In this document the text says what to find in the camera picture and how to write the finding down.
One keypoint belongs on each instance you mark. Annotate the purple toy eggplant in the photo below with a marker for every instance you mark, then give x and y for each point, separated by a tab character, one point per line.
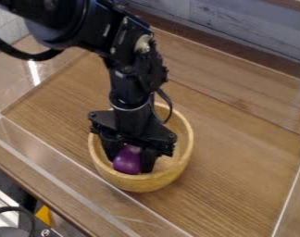
127	160

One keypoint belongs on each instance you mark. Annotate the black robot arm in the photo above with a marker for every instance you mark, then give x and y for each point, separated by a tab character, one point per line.
100	27

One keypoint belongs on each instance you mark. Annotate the brown wooden bowl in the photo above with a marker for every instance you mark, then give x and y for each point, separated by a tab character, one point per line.
167	169

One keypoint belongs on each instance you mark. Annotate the yellow black device corner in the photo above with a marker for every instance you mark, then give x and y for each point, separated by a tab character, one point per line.
46	216

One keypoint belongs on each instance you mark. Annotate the clear acrylic front wall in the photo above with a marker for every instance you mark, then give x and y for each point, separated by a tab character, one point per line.
95	206

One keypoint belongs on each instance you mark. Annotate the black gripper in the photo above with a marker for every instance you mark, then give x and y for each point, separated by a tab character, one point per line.
119	127

